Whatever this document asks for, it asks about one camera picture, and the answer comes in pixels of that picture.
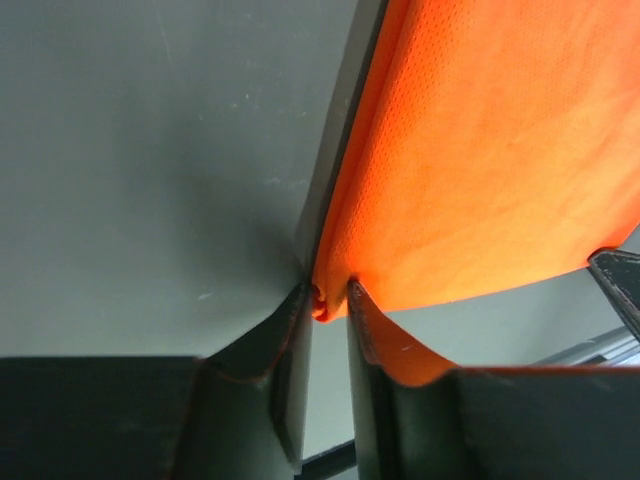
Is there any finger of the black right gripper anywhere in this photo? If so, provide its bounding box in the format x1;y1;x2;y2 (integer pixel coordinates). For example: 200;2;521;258
588;249;640;340

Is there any orange t shirt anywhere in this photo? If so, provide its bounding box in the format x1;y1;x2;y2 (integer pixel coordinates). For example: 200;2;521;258
310;0;640;324

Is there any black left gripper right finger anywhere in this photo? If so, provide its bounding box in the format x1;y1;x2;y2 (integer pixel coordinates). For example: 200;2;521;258
347;280;639;479

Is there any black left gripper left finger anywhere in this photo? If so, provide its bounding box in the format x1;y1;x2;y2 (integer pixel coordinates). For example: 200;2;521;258
1;283;311;479

